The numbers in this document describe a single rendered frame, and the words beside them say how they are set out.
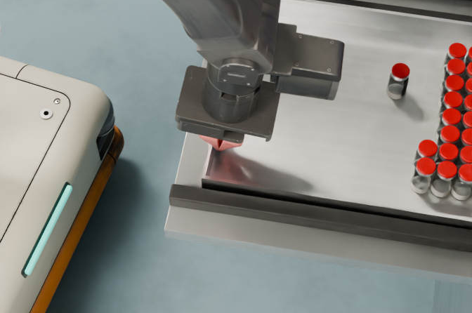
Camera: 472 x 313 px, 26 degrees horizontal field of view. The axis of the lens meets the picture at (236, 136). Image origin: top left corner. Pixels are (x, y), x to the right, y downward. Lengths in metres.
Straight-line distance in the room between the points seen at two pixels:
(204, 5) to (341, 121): 0.40
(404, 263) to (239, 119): 0.24
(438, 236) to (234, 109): 0.26
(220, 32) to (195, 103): 0.21
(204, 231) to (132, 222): 1.00
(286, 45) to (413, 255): 0.29
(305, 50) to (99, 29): 1.44
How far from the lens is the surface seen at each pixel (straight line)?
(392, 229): 1.10
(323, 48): 0.96
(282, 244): 1.10
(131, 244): 2.08
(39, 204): 1.83
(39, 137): 1.89
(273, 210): 1.10
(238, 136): 1.06
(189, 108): 1.05
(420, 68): 1.23
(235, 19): 0.84
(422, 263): 1.11
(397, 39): 1.25
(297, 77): 0.97
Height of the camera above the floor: 1.88
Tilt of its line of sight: 60 degrees down
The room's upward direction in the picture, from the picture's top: straight up
